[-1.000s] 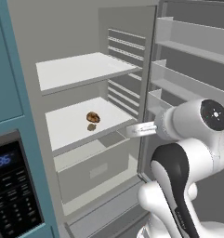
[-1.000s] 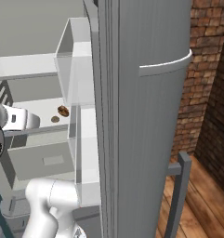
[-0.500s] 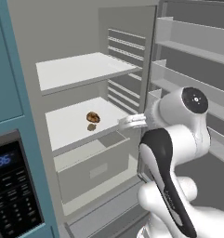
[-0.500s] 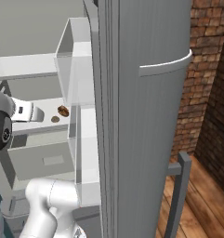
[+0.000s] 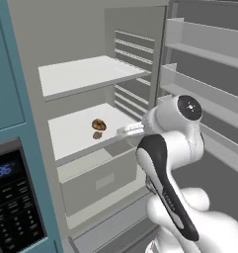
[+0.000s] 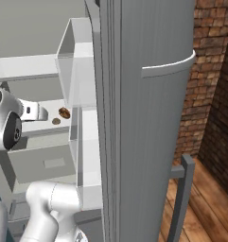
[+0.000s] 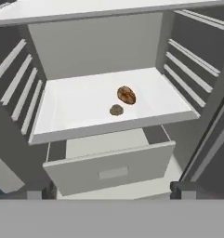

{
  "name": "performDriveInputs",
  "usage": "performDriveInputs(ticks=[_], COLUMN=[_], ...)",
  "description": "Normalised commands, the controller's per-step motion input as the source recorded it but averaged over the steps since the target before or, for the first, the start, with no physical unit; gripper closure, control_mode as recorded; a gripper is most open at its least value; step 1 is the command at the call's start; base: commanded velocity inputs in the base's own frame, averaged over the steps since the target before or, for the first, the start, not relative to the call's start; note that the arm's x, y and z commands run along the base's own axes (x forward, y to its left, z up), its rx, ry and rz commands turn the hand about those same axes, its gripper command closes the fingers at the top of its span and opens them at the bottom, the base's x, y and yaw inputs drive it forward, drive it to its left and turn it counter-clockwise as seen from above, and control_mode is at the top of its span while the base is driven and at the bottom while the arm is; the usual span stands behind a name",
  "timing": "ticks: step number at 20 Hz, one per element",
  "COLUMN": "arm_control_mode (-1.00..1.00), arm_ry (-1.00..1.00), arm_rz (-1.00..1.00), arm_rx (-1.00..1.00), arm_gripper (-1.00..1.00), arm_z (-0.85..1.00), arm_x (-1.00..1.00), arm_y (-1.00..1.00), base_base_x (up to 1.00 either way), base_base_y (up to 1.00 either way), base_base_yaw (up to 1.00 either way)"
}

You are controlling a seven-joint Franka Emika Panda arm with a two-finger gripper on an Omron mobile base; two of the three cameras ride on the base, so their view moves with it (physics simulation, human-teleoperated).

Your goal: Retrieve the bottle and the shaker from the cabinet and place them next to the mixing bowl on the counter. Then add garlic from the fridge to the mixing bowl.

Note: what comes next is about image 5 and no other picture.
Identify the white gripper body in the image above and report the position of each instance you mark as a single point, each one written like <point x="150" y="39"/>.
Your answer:
<point x="132" y="128"/>

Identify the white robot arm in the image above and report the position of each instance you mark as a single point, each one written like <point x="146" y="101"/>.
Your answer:
<point x="186" y="141"/>

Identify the white fridge shelf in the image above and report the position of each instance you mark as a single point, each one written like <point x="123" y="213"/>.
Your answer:
<point x="74" y="131"/>
<point x="87" y="73"/>

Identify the grey fridge drawer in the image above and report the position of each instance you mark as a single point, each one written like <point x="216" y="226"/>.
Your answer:
<point x="97" y="181"/>

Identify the grey fridge door shelf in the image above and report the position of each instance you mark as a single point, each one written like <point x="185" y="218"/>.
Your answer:
<point x="206" y="41"/>
<point x="202" y="87"/>
<point x="222" y="145"/>

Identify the grey fridge door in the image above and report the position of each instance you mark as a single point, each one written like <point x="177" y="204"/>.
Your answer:
<point x="219" y="82"/>

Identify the grey fridge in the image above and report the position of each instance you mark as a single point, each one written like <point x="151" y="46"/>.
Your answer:
<point x="77" y="36"/>

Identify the teal cabinet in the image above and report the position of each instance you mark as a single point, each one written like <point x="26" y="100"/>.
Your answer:
<point x="8" y="82"/>

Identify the black oven control panel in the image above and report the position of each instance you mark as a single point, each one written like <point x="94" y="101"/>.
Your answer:
<point x="13" y="201"/>

